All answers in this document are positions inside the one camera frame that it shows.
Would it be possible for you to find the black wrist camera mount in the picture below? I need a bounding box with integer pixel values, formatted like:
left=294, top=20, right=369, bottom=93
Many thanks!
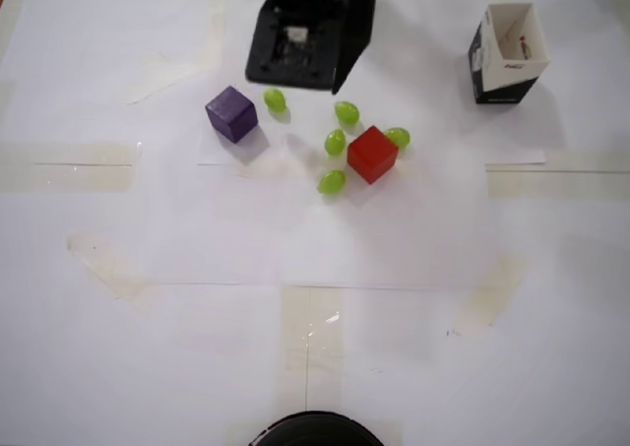
left=244, top=0, right=349, bottom=92

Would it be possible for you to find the red wooden cube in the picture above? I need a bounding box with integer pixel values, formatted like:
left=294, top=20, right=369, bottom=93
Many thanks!
left=346, top=124, right=400, bottom=186

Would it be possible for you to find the white and black carton box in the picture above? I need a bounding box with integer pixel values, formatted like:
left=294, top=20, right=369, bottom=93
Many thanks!
left=466, top=2, right=551, bottom=106

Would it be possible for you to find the purple wooden cube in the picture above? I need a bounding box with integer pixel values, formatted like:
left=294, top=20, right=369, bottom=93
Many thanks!
left=204, top=85, right=259, bottom=145

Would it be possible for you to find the black round object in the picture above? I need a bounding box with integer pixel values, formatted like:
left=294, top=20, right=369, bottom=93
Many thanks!
left=248, top=410, right=385, bottom=446

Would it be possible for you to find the green plastic grape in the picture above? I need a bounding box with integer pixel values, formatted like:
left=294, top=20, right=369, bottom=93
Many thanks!
left=334, top=100, right=360, bottom=126
left=384, top=126, right=412, bottom=149
left=323, top=128, right=347, bottom=158
left=262, top=88, right=287, bottom=114
left=316, top=169, right=347, bottom=196

